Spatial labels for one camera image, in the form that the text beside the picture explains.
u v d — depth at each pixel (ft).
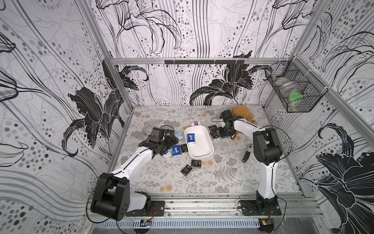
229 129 2.63
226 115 2.69
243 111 2.97
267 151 1.80
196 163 2.84
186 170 2.75
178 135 3.23
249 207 2.40
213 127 3.41
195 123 3.46
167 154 2.97
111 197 1.33
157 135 2.17
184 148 3.05
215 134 3.30
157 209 2.40
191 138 3.20
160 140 2.19
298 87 2.57
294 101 2.50
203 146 3.12
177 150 2.99
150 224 2.36
